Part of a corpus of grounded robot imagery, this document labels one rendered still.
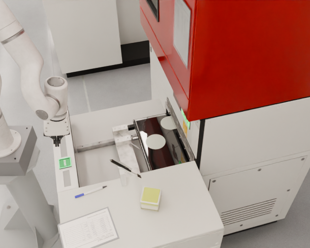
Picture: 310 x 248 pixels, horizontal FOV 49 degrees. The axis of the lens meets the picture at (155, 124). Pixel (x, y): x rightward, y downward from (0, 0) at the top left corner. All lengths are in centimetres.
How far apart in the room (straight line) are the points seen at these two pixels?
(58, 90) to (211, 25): 58
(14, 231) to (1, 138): 103
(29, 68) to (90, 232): 66
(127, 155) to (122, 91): 176
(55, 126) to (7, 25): 43
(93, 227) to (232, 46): 86
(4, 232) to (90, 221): 132
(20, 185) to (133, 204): 77
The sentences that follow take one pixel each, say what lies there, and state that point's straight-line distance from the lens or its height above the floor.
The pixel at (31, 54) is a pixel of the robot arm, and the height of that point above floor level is 154.
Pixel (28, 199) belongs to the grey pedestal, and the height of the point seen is 52.
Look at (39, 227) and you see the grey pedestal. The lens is 239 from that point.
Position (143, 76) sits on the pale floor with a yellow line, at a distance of 360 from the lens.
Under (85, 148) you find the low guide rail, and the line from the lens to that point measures 184.
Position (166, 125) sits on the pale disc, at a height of 90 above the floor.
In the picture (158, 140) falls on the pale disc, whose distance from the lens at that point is 175.
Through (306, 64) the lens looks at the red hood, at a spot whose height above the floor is 141.
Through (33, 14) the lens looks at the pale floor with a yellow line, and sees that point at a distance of 502.
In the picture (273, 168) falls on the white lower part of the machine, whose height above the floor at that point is 74.
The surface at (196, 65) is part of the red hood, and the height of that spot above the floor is 150.
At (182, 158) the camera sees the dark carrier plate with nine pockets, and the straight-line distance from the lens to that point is 168.
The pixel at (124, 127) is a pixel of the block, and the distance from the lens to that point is 181.
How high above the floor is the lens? 221
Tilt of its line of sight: 46 degrees down
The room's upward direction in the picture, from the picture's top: 2 degrees counter-clockwise
